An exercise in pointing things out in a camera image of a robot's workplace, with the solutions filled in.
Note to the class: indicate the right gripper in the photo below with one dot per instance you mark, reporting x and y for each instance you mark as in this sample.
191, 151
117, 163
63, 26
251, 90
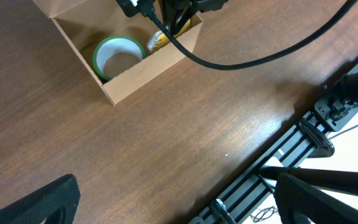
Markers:
175, 13

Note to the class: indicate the brown cardboard box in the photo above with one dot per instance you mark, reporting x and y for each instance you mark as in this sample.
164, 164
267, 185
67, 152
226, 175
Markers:
85, 23

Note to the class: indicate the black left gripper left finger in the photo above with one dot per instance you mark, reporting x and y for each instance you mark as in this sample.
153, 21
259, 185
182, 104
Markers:
56, 202

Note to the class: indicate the yellow spiral notepad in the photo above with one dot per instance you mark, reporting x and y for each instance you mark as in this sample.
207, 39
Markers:
163, 39

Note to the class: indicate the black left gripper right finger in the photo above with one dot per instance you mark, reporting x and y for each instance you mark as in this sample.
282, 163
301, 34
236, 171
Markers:
299, 202

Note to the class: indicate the black aluminium rail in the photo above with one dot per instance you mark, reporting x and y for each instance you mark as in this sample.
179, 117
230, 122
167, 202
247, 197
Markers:
249, 198

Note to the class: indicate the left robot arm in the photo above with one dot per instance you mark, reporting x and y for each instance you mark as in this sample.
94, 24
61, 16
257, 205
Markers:
341, 181

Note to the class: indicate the green tape roll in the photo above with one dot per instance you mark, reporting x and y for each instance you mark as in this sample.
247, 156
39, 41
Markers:
116, 54

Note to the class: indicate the black rail clamp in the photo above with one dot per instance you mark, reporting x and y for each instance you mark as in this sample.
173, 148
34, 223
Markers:
323, 146

